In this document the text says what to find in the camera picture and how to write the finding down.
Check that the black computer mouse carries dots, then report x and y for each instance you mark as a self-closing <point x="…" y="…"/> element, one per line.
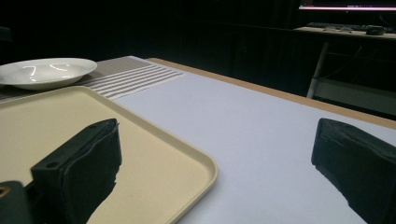
<point x="375" y="30"/>

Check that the white ceramic plate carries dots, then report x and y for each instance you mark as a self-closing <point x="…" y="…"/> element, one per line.
<point x="46" y="73"/>

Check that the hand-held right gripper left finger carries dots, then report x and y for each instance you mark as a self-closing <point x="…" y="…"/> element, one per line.
<point x="84" y="168"/>

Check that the black keyboard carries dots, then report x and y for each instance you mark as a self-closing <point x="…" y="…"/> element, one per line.
<point x="337" y="26"/>

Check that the computer monitor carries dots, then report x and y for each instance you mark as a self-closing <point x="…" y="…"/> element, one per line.
<point x="347" y="4"/>

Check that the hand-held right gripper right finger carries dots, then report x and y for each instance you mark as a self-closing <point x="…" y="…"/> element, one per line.
<point x="358" y="161"/>

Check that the striped grey placemat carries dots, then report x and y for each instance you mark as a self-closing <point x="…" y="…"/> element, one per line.
<point x="130" y="79"/>

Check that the beige plastic tray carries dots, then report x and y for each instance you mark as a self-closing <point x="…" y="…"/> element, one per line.
<point x="149" y="155"/>

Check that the wooden desk with metal legs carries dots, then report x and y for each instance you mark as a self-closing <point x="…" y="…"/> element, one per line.
<point x="351" y="62"/>

